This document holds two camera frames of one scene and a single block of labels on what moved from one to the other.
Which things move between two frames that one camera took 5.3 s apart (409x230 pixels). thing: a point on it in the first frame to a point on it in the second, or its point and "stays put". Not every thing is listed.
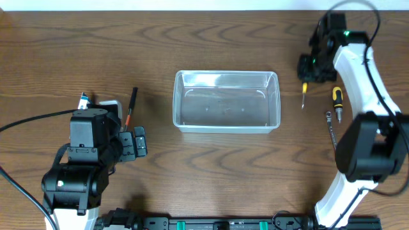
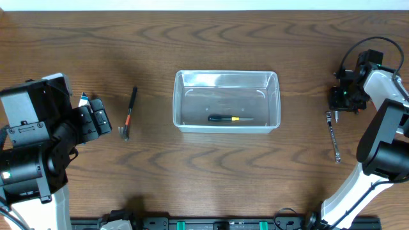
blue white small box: [84, 102] stays put
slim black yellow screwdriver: [304, 92] to [224, 117]
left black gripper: [128, 147] to [91, 119]
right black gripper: [305, 71] to [346, 104]
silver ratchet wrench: [328, 114] stays put
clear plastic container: [226, 101] stays put
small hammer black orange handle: [131, 105] stays put
